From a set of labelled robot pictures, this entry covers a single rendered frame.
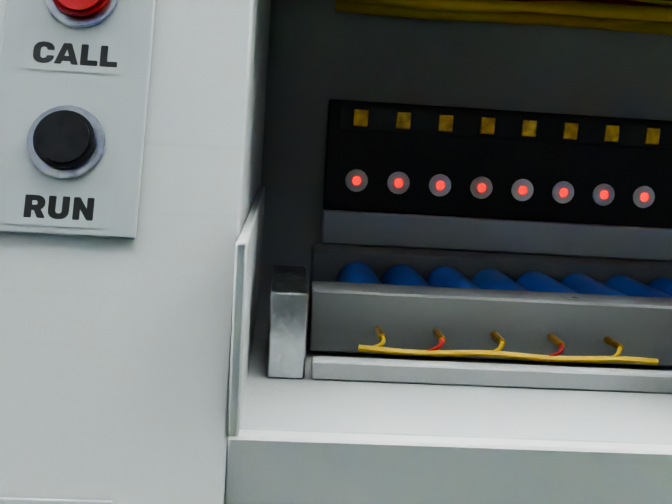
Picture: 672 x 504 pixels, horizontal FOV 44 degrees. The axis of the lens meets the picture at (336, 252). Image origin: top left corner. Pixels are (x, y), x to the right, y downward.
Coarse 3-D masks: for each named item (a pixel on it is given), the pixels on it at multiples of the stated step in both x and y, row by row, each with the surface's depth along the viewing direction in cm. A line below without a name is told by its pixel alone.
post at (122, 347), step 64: (0, 0) 23; (192, 0) 23; (256, 0) 25; (192, 64) 23; (256, 64) 28; (192, 128) 22; (256, 128) 31; (192, 192) 22; (256, 192) 36; (0, 256) 21; (64, 256) 22; (128, 256) 22; (192, 256) 22; (0, 320) 21; (64, 320) 21; (128, 320) 21; (192, 320) 21; (0, 384) 21; (64, 384) 21; (128, 384) 21; (192, 384) 21; (0, 448) 20; (64, 448) 21; (128, 448) 21; (192, 448) 21
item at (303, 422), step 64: (384, 128) 39; (448, 128) 39; (512, 128) 40; (576, 128) 40; (640, 128) 40; (384, 192) 40; (448, 192) 40; (512, 192) 40; (576, 192) 41; (640, 192) 41; (256, 256) 29; (320, 256) 38; (384, 256) 38; (448, 256) 38; (512, 256) 39; (576, 256) 41; (640, 256) 41; (256, 320) 34; (320, 320) 28; (384, 320) 29; (448, 320) 29; (512, 320) 29; (576, 320) 29; (640, 320) 29; (256, 384) 25; (320, 384) 26; (384, 384) 26; (448, 384) 26; (512, 384) 26; (576, 384) 27; (640, 384) 27; (256, 448) 21; (320, 448) 21; (384, 448) 21; (448, 448) 21; (512, 448) 22; (576, 448) 22; (640, 448) 22
